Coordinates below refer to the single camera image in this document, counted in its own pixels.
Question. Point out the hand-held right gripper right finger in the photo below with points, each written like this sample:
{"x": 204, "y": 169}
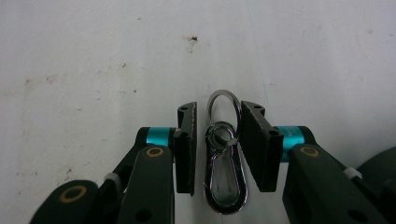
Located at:
{"x": 261, "y": 149}

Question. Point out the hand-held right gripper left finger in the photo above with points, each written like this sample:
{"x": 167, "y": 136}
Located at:
{"x": 186, "y": 149}

